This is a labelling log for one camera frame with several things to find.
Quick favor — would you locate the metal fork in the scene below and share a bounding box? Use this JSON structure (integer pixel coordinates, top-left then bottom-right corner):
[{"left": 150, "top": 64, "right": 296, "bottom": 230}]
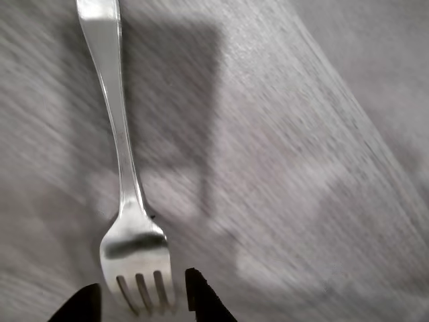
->
[{"left": 74, "top": 0, "right": 178, "bottom": 317}]

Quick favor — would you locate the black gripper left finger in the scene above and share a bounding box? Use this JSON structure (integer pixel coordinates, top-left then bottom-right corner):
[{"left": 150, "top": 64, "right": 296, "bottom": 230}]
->
[{"left": 46, "top": 282, "right": 103, "bottom": 322}]

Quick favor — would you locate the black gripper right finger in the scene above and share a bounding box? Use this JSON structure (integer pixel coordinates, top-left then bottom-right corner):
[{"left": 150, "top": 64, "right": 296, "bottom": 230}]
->
[{"left": 184, "top": 267, "right": 239, "bottom": 322}]

